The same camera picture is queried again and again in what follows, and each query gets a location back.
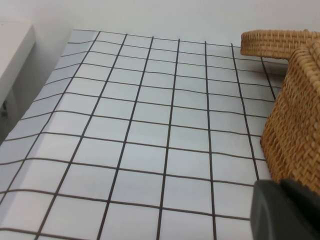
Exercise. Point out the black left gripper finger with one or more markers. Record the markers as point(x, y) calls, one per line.
point(285, 215)

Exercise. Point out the woven rattan basket lid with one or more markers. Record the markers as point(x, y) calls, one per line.
point(270, 43)

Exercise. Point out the woven rattan basket body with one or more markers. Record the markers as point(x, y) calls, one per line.
point(295, 120)

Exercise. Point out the white grid-pattern tablecloth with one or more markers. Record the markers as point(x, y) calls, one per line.
point(140, 140)

